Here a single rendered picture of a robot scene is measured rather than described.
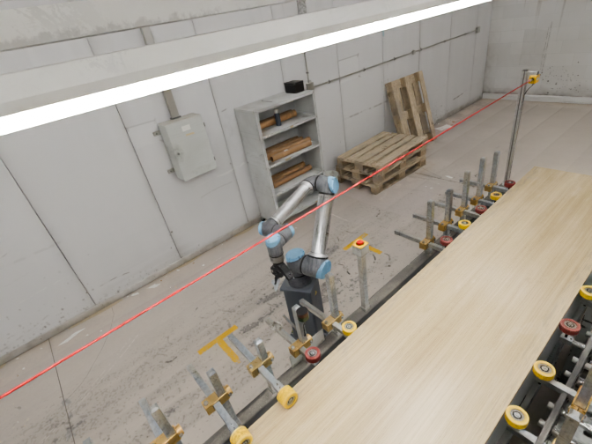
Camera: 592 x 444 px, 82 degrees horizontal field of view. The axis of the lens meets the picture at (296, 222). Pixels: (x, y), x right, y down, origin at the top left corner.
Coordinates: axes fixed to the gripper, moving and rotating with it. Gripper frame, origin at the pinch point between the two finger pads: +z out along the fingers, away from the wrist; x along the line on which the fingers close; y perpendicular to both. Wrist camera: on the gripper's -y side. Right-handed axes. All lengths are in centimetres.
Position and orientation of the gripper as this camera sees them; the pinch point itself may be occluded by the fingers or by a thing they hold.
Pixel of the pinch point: (285, 285)
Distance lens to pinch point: 220.8
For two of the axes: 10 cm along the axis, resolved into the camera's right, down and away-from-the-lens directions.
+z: 1.6, 8.4, 5.2
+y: -6.4, -3.1, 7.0
